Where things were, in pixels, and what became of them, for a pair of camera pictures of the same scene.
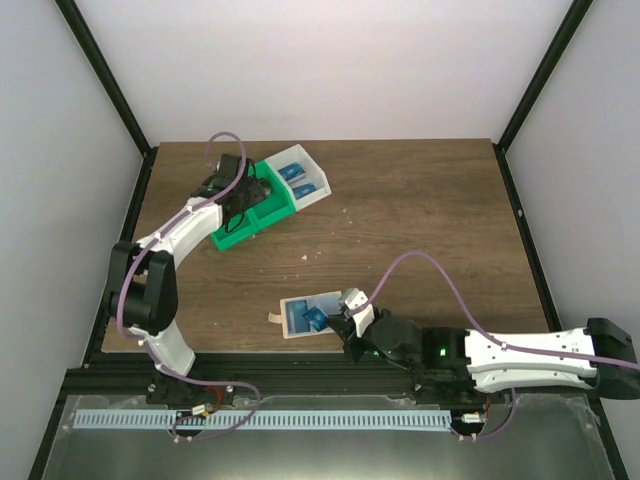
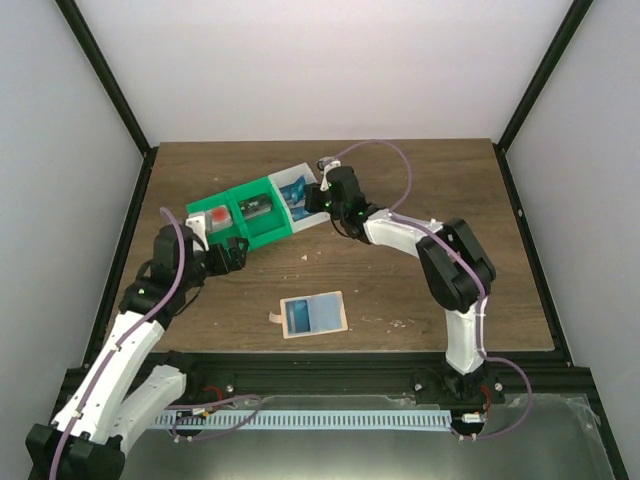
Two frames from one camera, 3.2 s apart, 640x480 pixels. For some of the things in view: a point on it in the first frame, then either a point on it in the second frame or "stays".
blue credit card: x=303 y=190 -> x=299 y=213
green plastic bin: x=278 y=205 -> x=265 y=227
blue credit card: x=317 y=318 -> x=294 y=191
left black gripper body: x=255 y=195 -> x=222 y=266
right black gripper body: x=355 y=352 -> x=315 y=206
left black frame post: x=81 y=31 stays
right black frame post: x=541 y=77 stays
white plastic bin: x=313 y=171 -> x=281 y=178
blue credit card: x=296 y=322 stays
